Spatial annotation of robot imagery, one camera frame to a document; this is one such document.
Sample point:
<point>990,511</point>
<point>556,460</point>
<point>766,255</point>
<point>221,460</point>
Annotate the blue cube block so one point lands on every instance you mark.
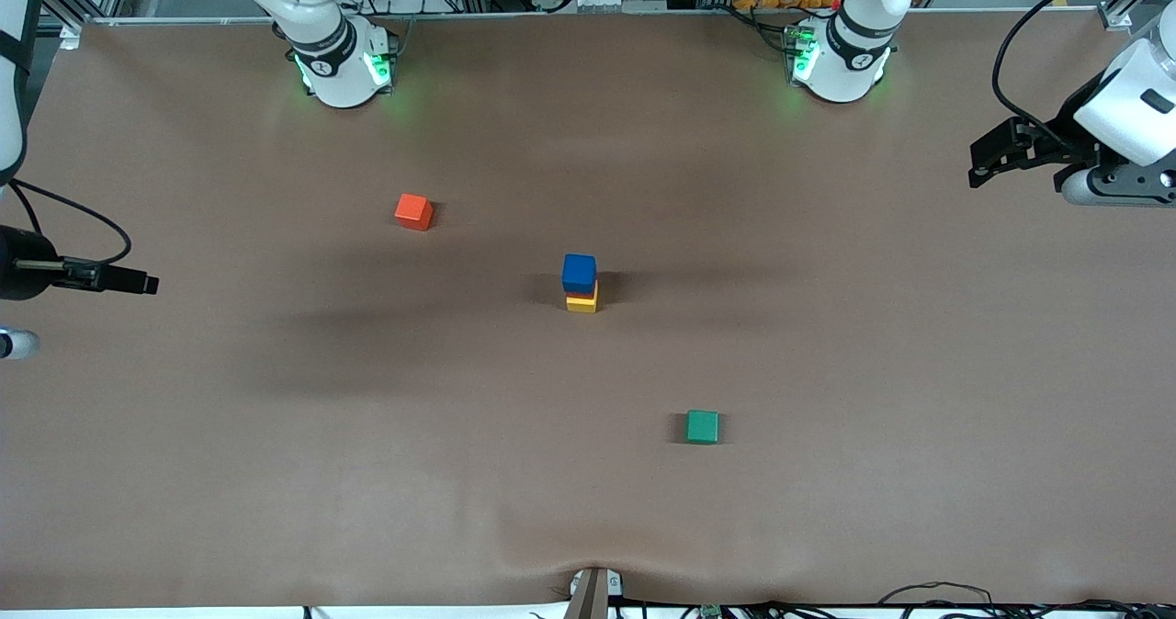
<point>579,275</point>

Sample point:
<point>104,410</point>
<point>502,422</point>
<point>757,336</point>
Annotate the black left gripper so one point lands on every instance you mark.
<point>1053,139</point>

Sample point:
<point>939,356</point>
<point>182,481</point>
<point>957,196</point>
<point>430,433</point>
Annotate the orange cube block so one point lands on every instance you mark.
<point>413,212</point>

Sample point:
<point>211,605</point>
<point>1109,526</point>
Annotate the green cube block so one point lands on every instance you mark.
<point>703,426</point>

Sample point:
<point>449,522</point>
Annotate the red cube block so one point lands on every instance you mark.
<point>593,290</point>

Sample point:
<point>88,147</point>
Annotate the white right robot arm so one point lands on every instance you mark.
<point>331,59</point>

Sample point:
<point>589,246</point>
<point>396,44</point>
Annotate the white terminal block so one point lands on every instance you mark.
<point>602,0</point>

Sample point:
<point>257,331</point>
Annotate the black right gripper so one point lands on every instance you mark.
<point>20,272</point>

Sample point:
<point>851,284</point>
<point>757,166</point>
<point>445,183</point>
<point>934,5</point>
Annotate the brown camera mount post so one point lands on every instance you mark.
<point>588,596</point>

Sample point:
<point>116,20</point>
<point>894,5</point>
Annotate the yellow cube block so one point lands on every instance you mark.
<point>581,306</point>

